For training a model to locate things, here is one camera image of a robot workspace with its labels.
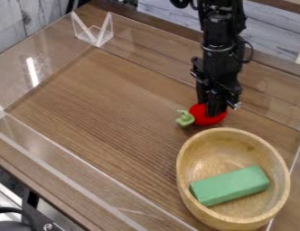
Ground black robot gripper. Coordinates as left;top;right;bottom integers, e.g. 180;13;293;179
190;45;244;117

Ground red plush strawberry green stem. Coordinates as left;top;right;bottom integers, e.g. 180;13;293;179
176;104;228;127

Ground light wooden bowl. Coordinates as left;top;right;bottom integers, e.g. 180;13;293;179
176;127;291;231

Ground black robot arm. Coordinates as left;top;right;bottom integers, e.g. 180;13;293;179
169;0;252;117

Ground green rectangular block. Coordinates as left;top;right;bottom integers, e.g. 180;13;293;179
189;166;271;207

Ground clear acrylic table enclosure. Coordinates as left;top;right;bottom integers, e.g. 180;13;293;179
0;0;300;231

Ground clear acrylic corner bracket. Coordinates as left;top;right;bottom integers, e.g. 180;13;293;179
70;12;114;48

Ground black metal table mount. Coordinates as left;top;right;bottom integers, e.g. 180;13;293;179
21;189;79;231

